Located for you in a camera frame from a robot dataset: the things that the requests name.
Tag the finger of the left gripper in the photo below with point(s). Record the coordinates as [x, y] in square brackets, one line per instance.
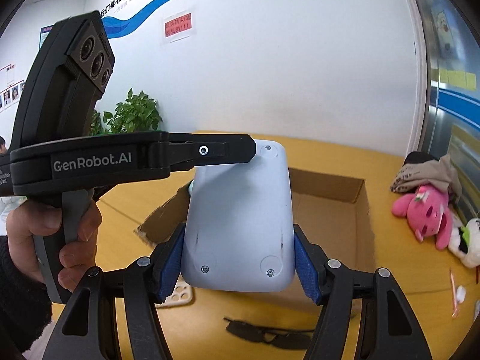
[184, 151]

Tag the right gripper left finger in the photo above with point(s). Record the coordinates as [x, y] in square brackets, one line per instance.
[87, 327]

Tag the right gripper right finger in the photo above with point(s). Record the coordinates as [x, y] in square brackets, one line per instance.
[388, 326]

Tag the black sunglasses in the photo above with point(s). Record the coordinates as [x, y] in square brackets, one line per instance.
[281, 338]

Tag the white power adapter block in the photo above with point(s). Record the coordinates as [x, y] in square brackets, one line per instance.
[239, 233]

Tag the black sleeve left forearm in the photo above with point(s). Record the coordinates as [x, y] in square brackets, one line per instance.
[26, 309]

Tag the person's left hand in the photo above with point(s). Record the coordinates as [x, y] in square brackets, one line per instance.
[32, 222]

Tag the green potted plant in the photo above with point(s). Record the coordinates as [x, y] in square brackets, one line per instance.
[138, 113]

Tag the beige phone case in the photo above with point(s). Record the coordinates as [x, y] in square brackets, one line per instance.
[182, 295]

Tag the pink plush toy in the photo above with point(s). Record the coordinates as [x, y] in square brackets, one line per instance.
[427, 213]

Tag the white green panda plush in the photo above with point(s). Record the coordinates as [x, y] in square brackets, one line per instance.
[464, 243]

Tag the grey beige folded cloth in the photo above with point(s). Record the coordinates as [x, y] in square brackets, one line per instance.
[420, 168]

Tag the red paper wall notice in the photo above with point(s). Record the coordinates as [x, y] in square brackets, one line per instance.
[178, 27]

